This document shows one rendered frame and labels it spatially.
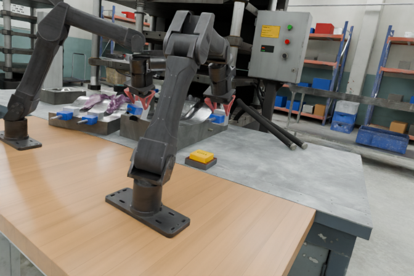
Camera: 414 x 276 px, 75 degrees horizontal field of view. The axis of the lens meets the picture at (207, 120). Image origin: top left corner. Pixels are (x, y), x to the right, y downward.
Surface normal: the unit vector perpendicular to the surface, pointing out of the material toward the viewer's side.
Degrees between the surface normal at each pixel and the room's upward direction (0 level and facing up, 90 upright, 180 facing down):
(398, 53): 90
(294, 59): 90
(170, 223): 0
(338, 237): 90
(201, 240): 0
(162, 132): 66
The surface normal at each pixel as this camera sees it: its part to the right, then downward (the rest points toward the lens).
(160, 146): -0.24, -0.24
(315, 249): -0.45, 0.14
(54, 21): 0.24, 0.24
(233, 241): 0.13, -0.97
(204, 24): -0.18, -0.44
